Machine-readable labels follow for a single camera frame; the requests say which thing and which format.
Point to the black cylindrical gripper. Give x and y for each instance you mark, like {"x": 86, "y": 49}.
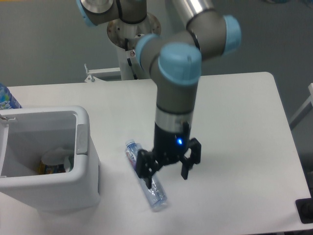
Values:
{"x": 169, "y": 148}

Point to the clear plastic water bottle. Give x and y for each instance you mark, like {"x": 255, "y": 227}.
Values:
{"x": 155, "y": 195}

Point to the white paper receipt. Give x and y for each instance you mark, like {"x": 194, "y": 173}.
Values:
{"x": 58, "y": 156}

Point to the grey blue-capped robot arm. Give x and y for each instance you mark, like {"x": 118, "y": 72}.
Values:
{"x": 174, "y": 64}

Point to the white plastic trash can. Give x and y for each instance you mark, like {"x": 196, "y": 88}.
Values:
{"x": 25, "y": 135}

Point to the colourful snack wrapper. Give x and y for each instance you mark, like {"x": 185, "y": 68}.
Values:
{"x": 50, "y": 169}

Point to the black table clamp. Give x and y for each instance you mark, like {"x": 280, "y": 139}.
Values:
{"x": 305, "y": 210}

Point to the blue drink bottle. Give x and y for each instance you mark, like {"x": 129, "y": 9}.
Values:
{"x": 7, "y": 100}

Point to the white metal frame bracket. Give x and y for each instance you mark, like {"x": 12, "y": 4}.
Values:
{"x": 109, "y": 74}

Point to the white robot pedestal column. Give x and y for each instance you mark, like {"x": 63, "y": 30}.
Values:
{"x": 127, "y": 49}

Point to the white frame at right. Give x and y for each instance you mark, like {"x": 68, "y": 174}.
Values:
{"x": 303, "y": 110}

